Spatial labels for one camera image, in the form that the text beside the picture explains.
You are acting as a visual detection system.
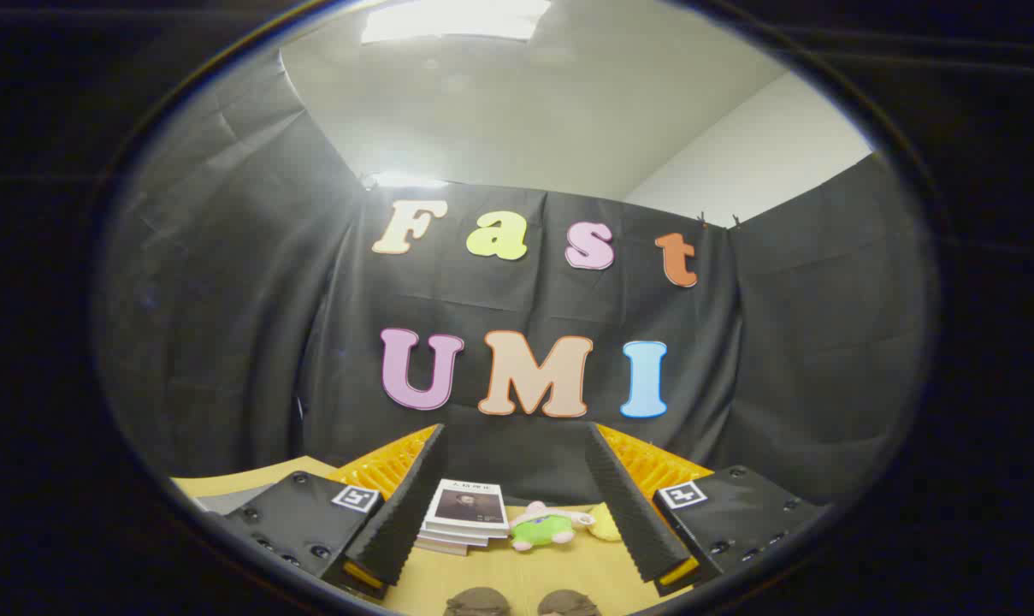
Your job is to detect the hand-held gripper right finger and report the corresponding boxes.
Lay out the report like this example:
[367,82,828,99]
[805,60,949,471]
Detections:
[585,423,827,598]

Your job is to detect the green plush toy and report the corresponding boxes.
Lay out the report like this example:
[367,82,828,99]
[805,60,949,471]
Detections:
[509,501,596,553]

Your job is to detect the brown fuzzy shoe with bow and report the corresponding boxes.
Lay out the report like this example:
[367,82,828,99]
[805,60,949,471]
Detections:
[444,587,512,616]
[537,589,602,616]

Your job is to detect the ceiling light panel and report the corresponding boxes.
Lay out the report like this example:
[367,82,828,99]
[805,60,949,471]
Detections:
[361,0,553,45]

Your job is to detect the yellow plush toy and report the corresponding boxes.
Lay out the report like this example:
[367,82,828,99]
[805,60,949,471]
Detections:
[587,503,623,542]

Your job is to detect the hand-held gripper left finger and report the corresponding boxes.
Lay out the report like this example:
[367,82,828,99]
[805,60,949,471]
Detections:
[224,423,447,601]

